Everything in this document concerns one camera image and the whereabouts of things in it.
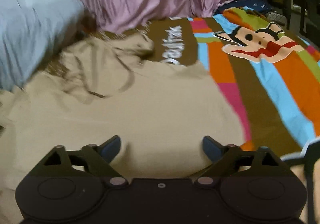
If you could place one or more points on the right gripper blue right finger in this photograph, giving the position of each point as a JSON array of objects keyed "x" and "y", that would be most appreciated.
[{"x": 223, "y": 158}]

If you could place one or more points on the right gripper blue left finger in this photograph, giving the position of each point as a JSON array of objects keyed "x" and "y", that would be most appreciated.
[{"x": 99, "y": 157}]

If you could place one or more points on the beige Champion hooded jacket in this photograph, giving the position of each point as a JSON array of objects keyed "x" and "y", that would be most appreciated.
[{"x": 160, "y": 111}]

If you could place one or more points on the dark navy clothing pile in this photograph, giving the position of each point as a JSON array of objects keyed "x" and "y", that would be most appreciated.
[{"x": 260, "y": 6}]

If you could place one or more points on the brown colourful cartoon bedspread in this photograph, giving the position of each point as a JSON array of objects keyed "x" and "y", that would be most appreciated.
[{"x": 269, "y": 79}]

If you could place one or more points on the grey rolled duvet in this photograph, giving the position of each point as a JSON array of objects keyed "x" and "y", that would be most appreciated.
[{"x": 31, "y": 34}]

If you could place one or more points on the black mesh office chair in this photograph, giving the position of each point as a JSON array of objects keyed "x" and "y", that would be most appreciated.
[{"x": 312, "y": 27}]

